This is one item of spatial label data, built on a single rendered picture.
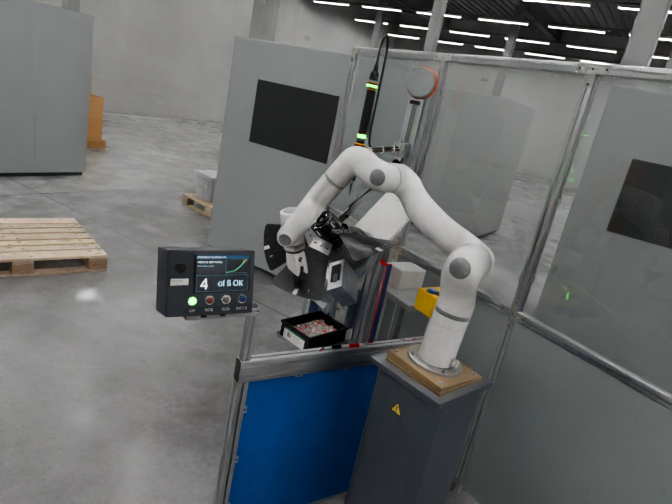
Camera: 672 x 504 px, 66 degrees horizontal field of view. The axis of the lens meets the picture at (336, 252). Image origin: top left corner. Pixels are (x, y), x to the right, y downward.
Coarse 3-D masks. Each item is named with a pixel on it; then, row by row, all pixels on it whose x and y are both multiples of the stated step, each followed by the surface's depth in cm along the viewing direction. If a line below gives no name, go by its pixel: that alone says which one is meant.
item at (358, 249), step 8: (344, 240) 208; (352, 240) 208; (360, 240) 208; (368, 240) 209; (376, 240) 210; (384, 240) 210; (392, 240) 209; (352, 248) 203; (360, 248) 202; (368, 248) 202; (384, 248) 202; (352, 256) 199; (360, 256) 198; (368, 256) 197
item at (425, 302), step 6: (420, 288) 209; (426, 288) 211; (438, 288) 214; (420, 294) 209; (426, 294) 206; (432, 294) 205; (420, 300) 209; (426, 300) 206; (432, 300) 203; (414, 306) 212; (420, 306) 209; (426, 306) 206; (432, 306) 203; (426, 312) 206; (432, 312) 205
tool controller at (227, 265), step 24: (168, 264) 141; (192, 264) 145; (216, 264) 149; (240, 264) 153; (168, 288) 142; (192, 288) 146; (216, 288) 149; (240, 288) 153; (168, 312) 143; (192, 312) 146; (216, 312) 150; (240, 312) 154
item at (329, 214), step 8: (320, 216) 225; (328, 216) 222; (336, 216) 224; (320, 224) 221; (328, 224) 218; (336, 224) 221; (344, 224) 230; (320, 232) 220; (328, 232) 220; (328, 240) 226; (336, 240) 225; (336, 248) 225
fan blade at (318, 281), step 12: (312, 252) 219; (312, 264) 216; (324, 264) 218; (276, 276) 214; (288, 276) 213; (312, 276) 214; (324, 276) 215; (288, 288) 211; (300, 288) 210; (312, 288) 211
